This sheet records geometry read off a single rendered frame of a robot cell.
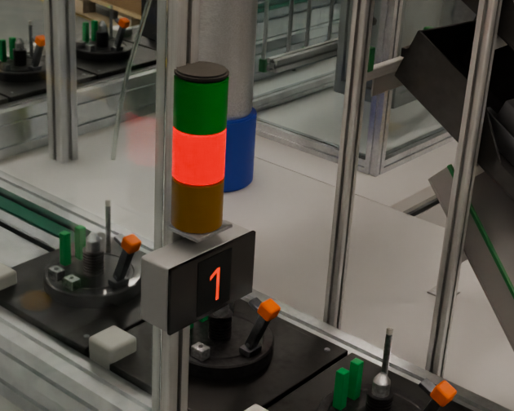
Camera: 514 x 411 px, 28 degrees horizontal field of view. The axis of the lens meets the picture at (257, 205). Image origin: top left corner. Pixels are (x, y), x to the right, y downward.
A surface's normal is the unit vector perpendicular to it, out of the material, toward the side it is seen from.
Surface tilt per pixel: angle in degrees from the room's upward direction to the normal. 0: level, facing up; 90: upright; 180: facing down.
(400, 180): 0
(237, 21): 90
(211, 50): 90
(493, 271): 90
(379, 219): 0
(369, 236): 0
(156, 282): 90
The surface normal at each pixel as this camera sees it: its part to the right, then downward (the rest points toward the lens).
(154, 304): -0.65, 0.29
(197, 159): -0.02, 0.42
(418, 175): 0.05, -0.91
